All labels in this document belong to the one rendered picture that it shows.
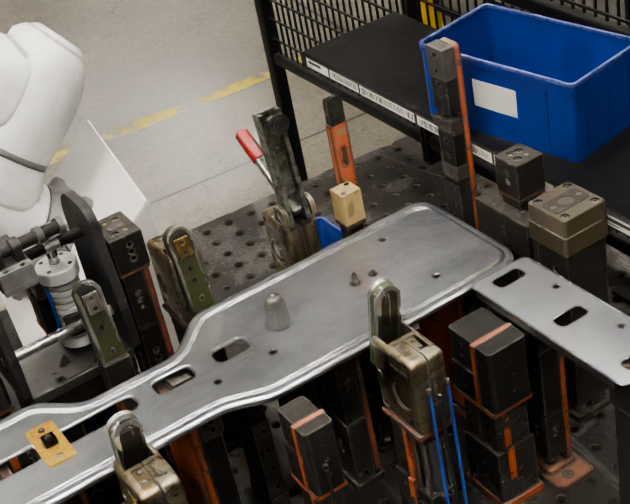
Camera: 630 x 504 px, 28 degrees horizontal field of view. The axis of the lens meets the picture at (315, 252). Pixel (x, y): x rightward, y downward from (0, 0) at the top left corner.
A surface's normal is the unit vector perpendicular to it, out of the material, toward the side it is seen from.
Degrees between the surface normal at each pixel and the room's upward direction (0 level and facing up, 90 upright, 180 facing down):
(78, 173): 44
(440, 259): 0
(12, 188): 84
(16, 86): 70
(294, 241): 90
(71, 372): 0
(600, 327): 0
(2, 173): 75
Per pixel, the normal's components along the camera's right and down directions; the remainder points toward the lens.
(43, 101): 0.40, 0.26
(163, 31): -0.18, -0.82
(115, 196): -0.75, -0.33
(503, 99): -0.73, 0.48
